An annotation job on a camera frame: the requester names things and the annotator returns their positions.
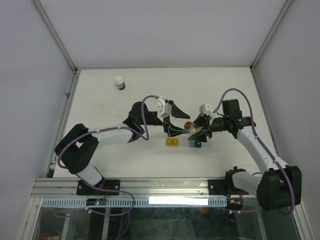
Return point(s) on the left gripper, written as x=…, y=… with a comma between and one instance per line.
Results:
x=171, y=130

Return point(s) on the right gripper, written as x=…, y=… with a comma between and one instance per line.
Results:
x=201, y=136

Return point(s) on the clear bottle gold cap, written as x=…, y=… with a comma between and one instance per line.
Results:
x=191, y=127

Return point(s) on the weekly pill organizer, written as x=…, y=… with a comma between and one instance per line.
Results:
x=177, y=142

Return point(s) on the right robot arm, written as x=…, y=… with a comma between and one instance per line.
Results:
x=280, y=184

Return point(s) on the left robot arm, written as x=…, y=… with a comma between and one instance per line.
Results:
x=78, y=146

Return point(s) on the white cap pill bottle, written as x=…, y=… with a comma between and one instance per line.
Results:
x=120, y=82

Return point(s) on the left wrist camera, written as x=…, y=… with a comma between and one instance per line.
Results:
x=164, y=108

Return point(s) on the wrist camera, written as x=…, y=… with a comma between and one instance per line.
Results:
x=207, y=110
x=164, y=108

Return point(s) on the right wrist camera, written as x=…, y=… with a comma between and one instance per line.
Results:
x=207, y=110

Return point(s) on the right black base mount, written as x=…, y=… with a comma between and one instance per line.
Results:
x=226, y=187

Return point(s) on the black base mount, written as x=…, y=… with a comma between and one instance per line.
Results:
x=226, y=187
x=109, y=187

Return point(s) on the left aluminium frame post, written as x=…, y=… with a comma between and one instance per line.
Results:
x=54, y=34

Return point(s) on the aluminium frame post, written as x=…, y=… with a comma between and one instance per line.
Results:
x=278, y=20
x=54, y=34

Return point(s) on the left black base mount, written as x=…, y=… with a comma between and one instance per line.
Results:
x=109, y=187

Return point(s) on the aluminium mounting rail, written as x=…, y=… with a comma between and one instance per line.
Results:
x=61, y=187

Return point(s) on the slotted cable duct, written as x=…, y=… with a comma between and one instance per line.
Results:
x=140, y=202

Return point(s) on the right aluminium frame post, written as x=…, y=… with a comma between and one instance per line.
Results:
x=278, y=20

